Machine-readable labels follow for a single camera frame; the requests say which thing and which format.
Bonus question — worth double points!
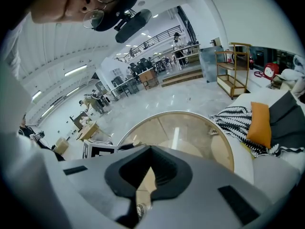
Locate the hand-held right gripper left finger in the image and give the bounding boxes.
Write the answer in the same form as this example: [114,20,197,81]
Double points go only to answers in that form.
[59,146,153,229]

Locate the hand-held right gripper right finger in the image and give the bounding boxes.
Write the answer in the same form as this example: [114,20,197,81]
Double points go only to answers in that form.
[137,146,272,229]

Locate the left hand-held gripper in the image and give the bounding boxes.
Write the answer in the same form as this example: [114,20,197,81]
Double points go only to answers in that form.
[82,139,137,161]

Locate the small printed container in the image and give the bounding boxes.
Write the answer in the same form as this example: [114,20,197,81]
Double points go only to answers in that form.
[136,203,150,221]

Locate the small wooden table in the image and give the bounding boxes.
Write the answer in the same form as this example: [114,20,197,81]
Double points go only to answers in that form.
[76,120,112,142]

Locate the cardboard box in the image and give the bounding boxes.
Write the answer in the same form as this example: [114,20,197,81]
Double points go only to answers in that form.
[55,137,70,155]

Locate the long white counter table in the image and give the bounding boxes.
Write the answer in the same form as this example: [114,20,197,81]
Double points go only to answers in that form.
[108,77,140,102]

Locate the round glass coffee table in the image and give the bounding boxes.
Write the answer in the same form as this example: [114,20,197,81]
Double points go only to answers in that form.
[118,111,235,173]

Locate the white sofa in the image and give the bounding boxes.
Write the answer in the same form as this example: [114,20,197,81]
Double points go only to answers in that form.
[224,89,305,205]

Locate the wooden cabinet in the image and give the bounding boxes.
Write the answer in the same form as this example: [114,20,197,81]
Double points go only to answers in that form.
[138,68,160,91]

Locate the black and white striped blanket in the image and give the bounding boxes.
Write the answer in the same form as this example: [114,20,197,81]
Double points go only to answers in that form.
[209,105,305,157]

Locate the group of black office chairs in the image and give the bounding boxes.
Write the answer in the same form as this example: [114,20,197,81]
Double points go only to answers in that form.
[127,57,159,77]

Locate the wooden steps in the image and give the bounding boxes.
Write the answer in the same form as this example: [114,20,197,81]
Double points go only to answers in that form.
[161,68,203,88]

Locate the orange cushion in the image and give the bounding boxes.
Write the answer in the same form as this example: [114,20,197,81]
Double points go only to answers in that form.
[246,101,273,149]

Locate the black metal railing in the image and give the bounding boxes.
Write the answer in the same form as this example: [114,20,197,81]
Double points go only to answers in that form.
[114,25,183,63]

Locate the dark grey cushion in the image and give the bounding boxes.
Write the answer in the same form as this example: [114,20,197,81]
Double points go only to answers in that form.
[268,91,305,149]

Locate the tall white table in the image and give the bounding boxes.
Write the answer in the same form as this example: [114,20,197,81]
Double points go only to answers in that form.
[171,43,202,70]

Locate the grey stone panel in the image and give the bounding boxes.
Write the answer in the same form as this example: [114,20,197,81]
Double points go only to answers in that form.
[199,46,224,83]

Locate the wooden shelf cart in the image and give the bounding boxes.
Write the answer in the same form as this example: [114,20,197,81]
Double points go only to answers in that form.
[215,42,252,101]

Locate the red round bag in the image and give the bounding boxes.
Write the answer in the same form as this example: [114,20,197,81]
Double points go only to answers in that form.
[254,62,284,81]

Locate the pile of white clothes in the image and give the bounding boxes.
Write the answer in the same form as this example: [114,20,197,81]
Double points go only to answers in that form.
[266,54,305,97]

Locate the person's face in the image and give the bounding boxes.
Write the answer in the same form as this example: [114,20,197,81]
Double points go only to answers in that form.
[30,0,127,25]

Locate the black head-mounted camera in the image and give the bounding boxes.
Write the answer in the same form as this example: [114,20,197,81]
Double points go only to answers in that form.
[113,8,153,44]

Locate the round wire-rim glasses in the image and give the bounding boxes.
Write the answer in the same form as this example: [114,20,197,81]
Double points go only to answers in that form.
[82,0,126,30]

